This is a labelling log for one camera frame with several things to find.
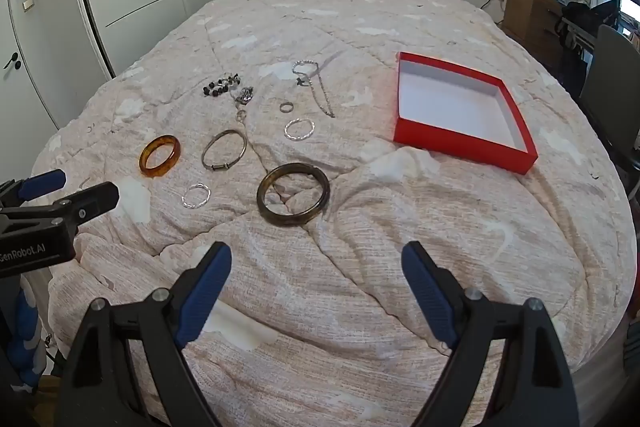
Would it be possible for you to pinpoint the black bag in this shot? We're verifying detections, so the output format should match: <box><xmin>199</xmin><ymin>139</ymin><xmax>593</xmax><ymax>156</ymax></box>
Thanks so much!
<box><xmin>556</xmin><ymin>0</ymin><xmax>621</xmax><ymax>50</ymax></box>

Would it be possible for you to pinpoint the white door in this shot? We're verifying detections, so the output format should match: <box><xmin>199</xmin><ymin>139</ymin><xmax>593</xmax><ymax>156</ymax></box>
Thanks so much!
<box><xmin>0</xmin><ymin>0</ymin><xmax>77</xmax><ymax>144</ymax></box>

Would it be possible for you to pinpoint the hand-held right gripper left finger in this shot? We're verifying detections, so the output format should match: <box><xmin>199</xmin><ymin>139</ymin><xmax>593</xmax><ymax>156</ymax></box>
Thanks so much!
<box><xmin>59</xmin><ymin>241</ymin><xmax>233</xmax><ymax>427</ymax></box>

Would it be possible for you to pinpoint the red shallow cardboard box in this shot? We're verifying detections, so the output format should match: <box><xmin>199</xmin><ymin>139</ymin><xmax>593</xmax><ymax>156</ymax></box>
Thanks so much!
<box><xmin>392</xmin><ymin>51</ymin><xmax>539</xmax><ymax>176</ymax></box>

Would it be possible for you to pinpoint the amber resin bangle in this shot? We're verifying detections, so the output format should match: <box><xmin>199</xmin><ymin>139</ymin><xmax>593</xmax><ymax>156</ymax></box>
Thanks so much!
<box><xmin>138</xmin><ymin>134</ymin><xmax>182</xmax><ymax>179</ymax></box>

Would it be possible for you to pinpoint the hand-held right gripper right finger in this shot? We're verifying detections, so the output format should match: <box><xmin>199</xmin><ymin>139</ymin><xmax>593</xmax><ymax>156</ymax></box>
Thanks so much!
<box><xmin>401</xmin><ymin>241</ymin><xmax>581</xmax><ymax>427</ymax></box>

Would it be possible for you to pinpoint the dark brown bangle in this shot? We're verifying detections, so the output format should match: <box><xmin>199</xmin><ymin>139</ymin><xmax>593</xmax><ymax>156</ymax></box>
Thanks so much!
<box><xmin>256</xmin><ymin>162</ymin><xmax>332</xmax><ymax>226</ymax></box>

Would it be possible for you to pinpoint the thin silver bangle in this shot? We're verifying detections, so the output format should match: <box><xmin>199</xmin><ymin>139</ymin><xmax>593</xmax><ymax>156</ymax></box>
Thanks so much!
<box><xmin>201</xmin><ymin>128</ymin><xmax>249</xmax><ymax>172</ymax></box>

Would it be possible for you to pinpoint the silver chain necklace with pendant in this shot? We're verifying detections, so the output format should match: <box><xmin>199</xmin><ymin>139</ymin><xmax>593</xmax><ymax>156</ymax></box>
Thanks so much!
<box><xmin>291</xmin><ymin>52</ymin><xmax>346</xmax><ymax>118</ymax></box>

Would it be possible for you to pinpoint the grey office chair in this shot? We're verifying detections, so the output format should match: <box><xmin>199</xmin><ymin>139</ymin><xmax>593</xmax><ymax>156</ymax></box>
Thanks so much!
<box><xmin>579</xmin><ymin>24</ymin><xmax>640</xmax><ymax>180</ymax></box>

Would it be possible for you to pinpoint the twisted silver hoop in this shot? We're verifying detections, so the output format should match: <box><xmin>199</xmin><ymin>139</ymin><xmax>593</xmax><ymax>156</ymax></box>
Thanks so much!
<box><xmin>284</xmin><ymin>117</ymin><xmax>316</xmax><ymax>142</ymax></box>
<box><xmin>181</xmin><ymin>182</ymin><xmax>212</xmax><ymax>210</ymax></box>

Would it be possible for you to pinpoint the black bead bracelet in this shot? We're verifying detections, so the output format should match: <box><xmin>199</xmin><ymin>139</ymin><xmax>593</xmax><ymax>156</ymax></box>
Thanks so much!
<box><xmin>202</xmin><ymin>74</ymin><xmax>242</xmax><ymax>98</ymax></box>

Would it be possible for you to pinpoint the black power cable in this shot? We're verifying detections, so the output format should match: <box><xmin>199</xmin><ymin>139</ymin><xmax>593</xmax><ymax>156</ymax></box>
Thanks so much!
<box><xmin>480</xmin><ymin>0</ymin><xmax>504</xmax><ymax>28</ymax></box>

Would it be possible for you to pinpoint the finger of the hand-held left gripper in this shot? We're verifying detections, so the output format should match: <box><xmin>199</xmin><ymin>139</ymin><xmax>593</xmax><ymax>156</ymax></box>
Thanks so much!
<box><xmin>0</xmin><ymin>181</ymin><xmax>121</xmax><ymax>235</ymax></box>
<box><xmin>0</xmin><ymin>169</ymin><xmax>67</xmax><ymax>208</ymax></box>

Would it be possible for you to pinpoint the wooden dresser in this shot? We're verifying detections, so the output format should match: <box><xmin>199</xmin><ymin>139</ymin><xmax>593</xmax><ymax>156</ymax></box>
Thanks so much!
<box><xmin>502</xmin><ymin>0</ymin><xmax>569</xmax><ymax>68</ymax></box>

